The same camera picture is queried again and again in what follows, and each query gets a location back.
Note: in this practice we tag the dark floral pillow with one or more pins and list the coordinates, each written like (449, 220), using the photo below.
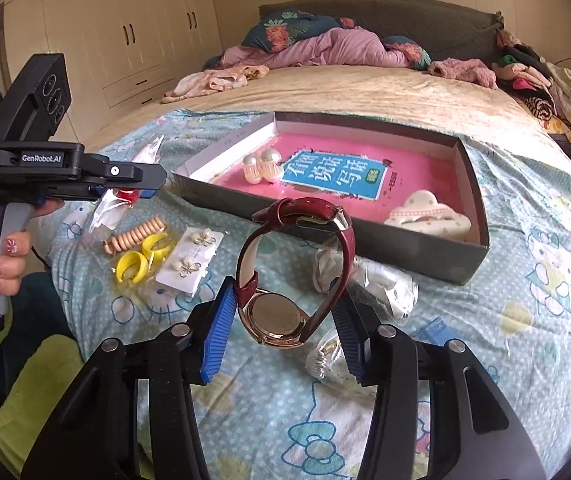
(285, 27)
(413, 50)

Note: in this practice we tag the dark brown bottle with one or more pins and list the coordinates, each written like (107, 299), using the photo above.
(275, 317)

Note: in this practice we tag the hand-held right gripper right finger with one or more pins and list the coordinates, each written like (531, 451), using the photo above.
(348, 340)

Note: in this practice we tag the small blue case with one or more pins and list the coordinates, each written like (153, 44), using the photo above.
(428, 331)

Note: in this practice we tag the pink book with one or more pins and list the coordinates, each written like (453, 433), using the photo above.
(415, 175)

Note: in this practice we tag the light blue cartoon printed blanket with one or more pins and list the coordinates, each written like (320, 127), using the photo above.
(515, 310)

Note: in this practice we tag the pearl cream hair clip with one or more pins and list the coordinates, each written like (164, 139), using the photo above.
(251, 167)
(269, 160)

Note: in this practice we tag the pink fuzzy garment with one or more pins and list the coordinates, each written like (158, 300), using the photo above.
(460, 72)

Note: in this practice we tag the cream wardrobe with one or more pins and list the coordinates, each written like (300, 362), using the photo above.
(115, 20)

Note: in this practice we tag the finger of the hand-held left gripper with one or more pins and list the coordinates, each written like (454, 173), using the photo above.
(140, 193)
(125, 172)

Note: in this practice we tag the person's left hand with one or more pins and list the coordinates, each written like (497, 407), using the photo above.
(10, 260)

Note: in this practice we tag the cream pink garment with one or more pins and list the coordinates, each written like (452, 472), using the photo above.
(205, 82)

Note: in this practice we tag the dark grey cardboard box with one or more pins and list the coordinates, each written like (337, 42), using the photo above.
(415, 255)

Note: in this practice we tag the yellow hoop earring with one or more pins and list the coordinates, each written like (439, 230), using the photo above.
(128, 260)
(151, 245)

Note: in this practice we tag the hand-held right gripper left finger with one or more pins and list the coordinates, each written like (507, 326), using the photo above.
(215, 330)

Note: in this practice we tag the red earrings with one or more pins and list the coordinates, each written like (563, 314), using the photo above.
(125, 196)

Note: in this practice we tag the purple quilt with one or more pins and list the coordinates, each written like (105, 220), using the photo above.
(335, 47)

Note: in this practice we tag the dark grey headboard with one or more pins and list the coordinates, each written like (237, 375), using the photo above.
(440, 25)

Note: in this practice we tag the white card with flower earrings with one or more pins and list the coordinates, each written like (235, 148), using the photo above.
(185, 282)

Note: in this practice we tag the person's green clothing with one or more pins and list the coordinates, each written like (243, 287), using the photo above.
(30, 410)

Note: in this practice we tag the pile of mixed clothes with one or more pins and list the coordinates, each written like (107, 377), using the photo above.
(550, 90)

